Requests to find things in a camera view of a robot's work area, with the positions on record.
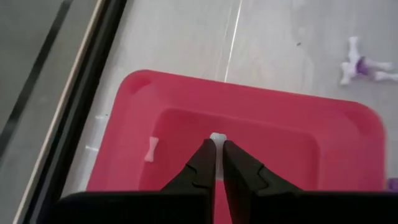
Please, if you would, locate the pink plastic bin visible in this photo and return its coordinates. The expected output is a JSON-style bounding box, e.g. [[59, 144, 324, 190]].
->
[[86, 68, 387, 224]]

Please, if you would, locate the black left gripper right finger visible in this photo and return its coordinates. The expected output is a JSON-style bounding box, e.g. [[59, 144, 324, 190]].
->
[[222, 139, 398, 224]]

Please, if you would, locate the white plastic bone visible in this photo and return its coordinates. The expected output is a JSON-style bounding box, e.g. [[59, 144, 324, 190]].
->
[[363, 60, 394, 72], [144, 136, 160, 163], [348, 35, 361, 62], [209, 132, 228, 182], [339, 61, 358, 86]]

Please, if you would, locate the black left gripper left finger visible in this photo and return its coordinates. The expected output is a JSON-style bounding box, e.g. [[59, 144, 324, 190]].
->
[[46, 139, 217, 224]]

